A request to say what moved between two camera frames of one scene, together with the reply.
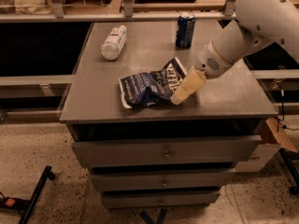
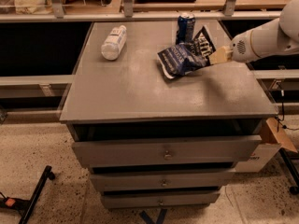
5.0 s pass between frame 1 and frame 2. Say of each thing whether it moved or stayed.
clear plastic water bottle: stayed
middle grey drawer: stayed
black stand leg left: stayed
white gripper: moved
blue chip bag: moved
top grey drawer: stayed
